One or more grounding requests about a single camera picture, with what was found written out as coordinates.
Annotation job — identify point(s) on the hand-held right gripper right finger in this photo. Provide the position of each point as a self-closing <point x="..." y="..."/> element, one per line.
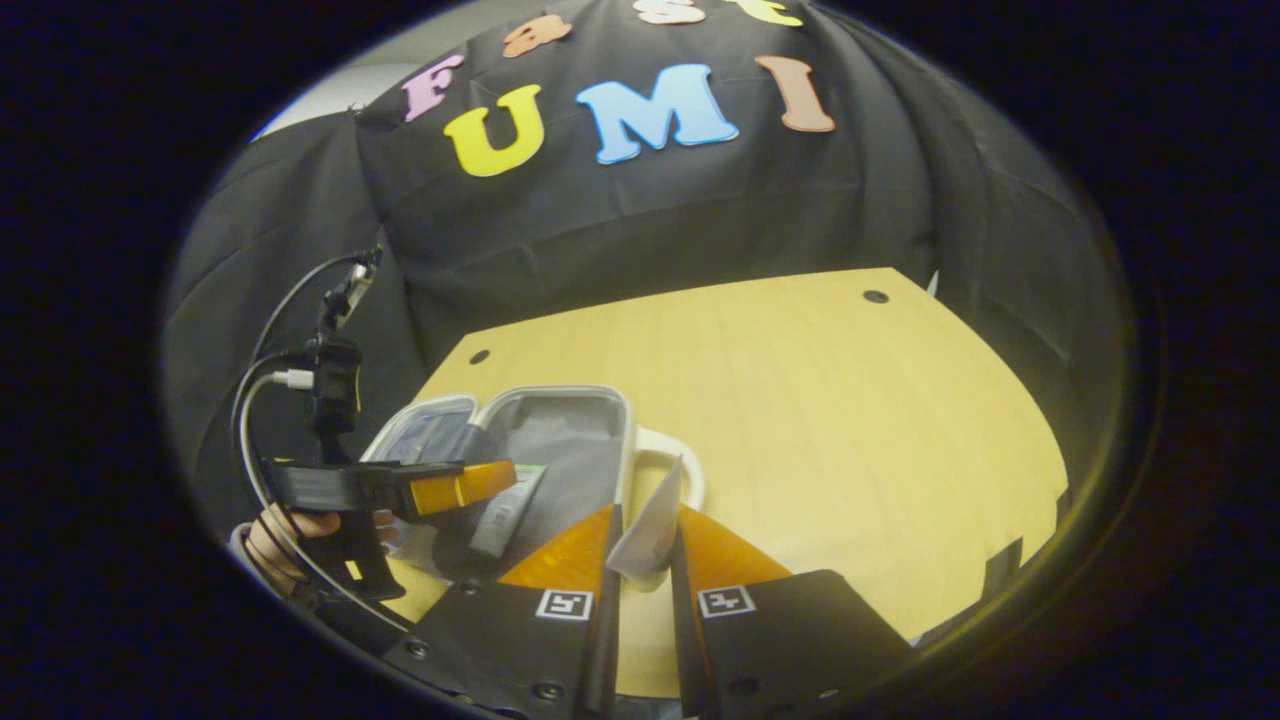
<point x="685" y="640"/>

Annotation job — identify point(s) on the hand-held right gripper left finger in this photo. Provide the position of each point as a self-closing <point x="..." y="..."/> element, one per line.
<point x="605" y="640"/>

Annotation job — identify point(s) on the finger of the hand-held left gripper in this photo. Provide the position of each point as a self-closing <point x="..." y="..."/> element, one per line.
<point x="350" y="487"/>

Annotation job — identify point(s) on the small white cosmetic tube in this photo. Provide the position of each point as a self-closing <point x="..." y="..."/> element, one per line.
<point x="650" y="530"/>

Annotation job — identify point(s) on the green white cosmetic tube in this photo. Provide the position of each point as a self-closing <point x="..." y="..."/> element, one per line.
<point x="505" y="515"/>

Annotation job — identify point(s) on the small white suitcase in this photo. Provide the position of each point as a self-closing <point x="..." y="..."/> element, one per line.
<point x="570" y="440"/>

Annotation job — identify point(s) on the black backdrop cloth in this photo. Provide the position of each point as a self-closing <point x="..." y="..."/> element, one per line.
<point x="650" y="220"/>

